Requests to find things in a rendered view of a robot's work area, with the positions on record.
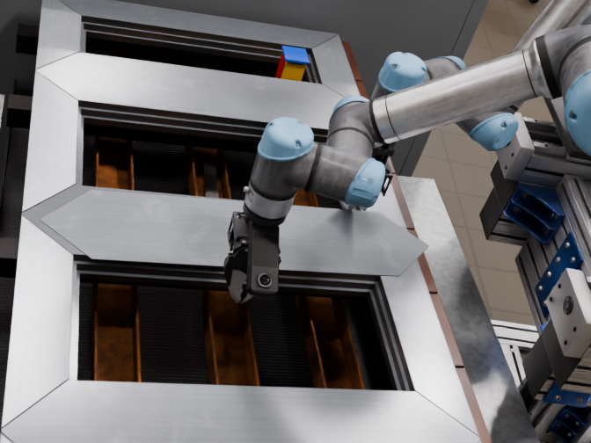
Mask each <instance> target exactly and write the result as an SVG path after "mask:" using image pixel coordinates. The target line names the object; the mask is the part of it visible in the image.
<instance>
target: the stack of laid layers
mask: <svg viewBox="0 0 591 443"><path fill-rule="evenodd" d="M86 37H89V38H95V39H102V40H114V41H120V42H127V43H133V44H140V45H146V46H153V47H165V48H171V49H178V50H185V51H191V52H197V53H203V54H216V55H222V56H228V57H236V58H242V59H248V60H255V61H262V62H273V63H279V62H280V58H281V54H282V49H281V47H282V46H287V47H294V46H288V45H282V44H275V43H269V42H263V41H257V40H246V39H239V38H233V37H227V36H221V35H214V34H208V33H197V32H190V31H184V30H178V29H171V28H165V27H159V26H153V25H141V24H136V23H129V22H123V21H117V20H111V19H104V18H93V17H86V16H82V19H81V46H80V52H83V53H85V47H86ZM299 48H305V49H306V52H307V55H308V58H309V61H310V64H309V65H307V64H305V65H306V67H305V71H304V75H305V78H306V82H308V83H315V84H322V82H321V78H320V75H319V73H318V69H317V64H316V61H315V58H314V55H313V52H312V49H311V48H306V47H299ZM84 124H92V125H100V126H108V127H123V128H131V129H139V130H147V131H155V132H163V133H171V134H186V135H194V136H202V137H210V138H218V139H226V140H234V141H242V142H257V143H259V142H260V141H261V138H262V135H263V133H264V130H265V128H266V125H267V124H268V123H266V122H259V121H251V120H237V119H230V118H222V117H215V116H207V115H199V114H191V113H177V112H170V111H163V110H155V109H148V108H140V107H133V106H124V105H110V104H103V103H95V102H88V101H80V100H78V124H77V176H76V184H75V185H73V186H71V187H69V188H67V189H65V190H63V191H62V192H59V193H57V194H56V195H54V196H52V197H50V198H49V199H47V200H44V201H42V202H41V203H39V204H37V205H36V206H34V207H31V208H29V209H27V210H26V211H24V212H23V213H22V215H23V216H24V217H25V218H26V219H27V220H29V221H30V222H31V223H33V224H34V225H35V226H37V227H38V228H39V229H41V230H42V231H43V232H45V233H46V234H47V235H48V236H50V237H51V238H53V239H54V240H55V241H56V242H58V243H59V244H60V245H61V246H62V247H63V248H65V249H66V250H67V251H69V252H70V253H71V254H73V281H72V308H71V334H70V361H69V380H76V381H77V354H78V319H79V286H80V280H99V281H113V282H127V283H141V284H155V285H169V286H183V287H210V288H224V289H229V288H228V285H227V282H226V279H225V276H224V270H223V267H222V266H206V265H176V264H161V263H146V262H130V261H115V260H99V259H91V258H89V257H88V256H87V255H85V254H84V253H83V252H81V251H80V250H79V249H78V248H77V247H75V246H74V245H73V244H71V243H70V242H68V241H67V240H66V239H64V238H63V237H62V236H60V235H59V234H57V233H56V232H55V231H53V230H52V229H51V228H50V227H49V226H47V225H46V224H45V223H43V222H42V221H40V218H41V217H43V216H45V215H46V214H49V213H51V212H52V211H54V210H56V209H57V208H58V207H61V206H63V205H64V204H66V203H68V202H70V201H71V200H73V199H75V198H77V197H78V196H80V195H82V194H84V193H85V192H88V191H90V190H91V189H93V190H105V191H116V192H137V193H148V194H159V195H171V196H181V197H193V198H204V199H215V200H230V199H220V198H210V197H201V196H191V195H181V194H171V193H162V192H144V191H134V190H124V189H114V188H105V187H96V186H86V185H82V183H83V148H84ZM310 129H311V130H312V132H313V134H314V142H317V143H320V144H324V145H325V144H326V140H327V135H328V131H329V130H326V129H319V128H310ZM236 201H244V200H236ZM277 292H280V293H294V294H321V295H336V296H349V297H363V298H368V304H369V306H370V310H371V313H372V316H373V320H374V323H375V327H376V332H377V335H378V338H379V342H380V345H381V348H382V351H383V356H384V360H385V363H386V367H387V370H388V373H389V377H390V382H391V385H392V388H393V390H400V391H415V390H414V387H413V384H412V379H411V376H410V373H409V370H408V366H407V364H406V361H405V356H404V353H403V350H402V346H401V344H400V341H399V337H398V333H397V329H396V326H395V324H394V320H393V317H392V314H391V311H390V306H389V303H388V300H387V297H386V294H385V291H384V288H383V283H382V280H381V275H363V274H346V273H330V272H299V271H284V270H279V279H278V291H277Z"/></svg>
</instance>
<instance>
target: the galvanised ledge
mask: <svg viewBox="0 0 591 443"><path fill-rule="evenodd" d="M397 178H398V182H399V184H400V187H401V190H402V193H403V194H404V197H405V202H406V204H407V206H408V209H409V212H410V215H411V217H412V221H413V224H414V227H415V230H416V231H417V234H418V237H419V239H420V240H421V241H423V242H424V243H426V244H428V245H429V247H428V248H427V249H426V250H425V251H424V253H425V256H426V259H427V262H428V265H429V268H430V271H431V273H432V275H433V278H434V283H435V285H436V287H437V290H438V295H439V296H440V297H441V302H442V305H443V307H444V309H445V312H446V315H447V318H448V320H449V324H450V327H451V330H452V331H453V334H454V337H455V340H456V343H457V346H458V349H459V352H460V354H461V356H462V359H463V363H464V368H466V371H467V374H468V376H469V378H470V381H471V386H472V388H473V390H474V393H475V396H476V398H477V400H478V405H479V408H480V410H481V412H482V415H483V418H484V421H485V424H486V427H487V430H488V432H489V435H490V437H491V440H492V443H540V442H539V439H538V437H537V435H536V431H535V429H534V426H533V425H532V422H531V420H530V417H529V414H528V412H527V410H526V407H525V405H524V402H523V400H522V397H521V394H520V392H519V389H518V388H517V385H516V383H515V380H514V377H513V375H512V372H511V370H510V367H509V365H508V363H507V359H506V357H505V354H504V352H503V350H502V348H501V346H500V342H499V340H498V338H497V335H496V333H495V330H494V328H493V325H492V322H491V320H490V317H489V316H488V313H487V311H486V308H485V304H484V303H483V300H482V298H481V295H480V293H479V291H478V287H477V285H476V282H475V280H474V279H473V276H472V274H471V270H470V267H469V266H468V263H467V261H466V258H465V256H464V254H463V250H462V248H461V245H460V243H459V241H458V239H457V236H456V232H455V231H454V228H453V226H452V223H451V221H450V219H449V215H448V213H447V211H446V208H445V206H444V204H443V202H442V199H441V195H440V194H439V191H438V189H437V186H436V184H435V182H434V180H433V179H430V178H414V177H405V176H397Z"/></svg>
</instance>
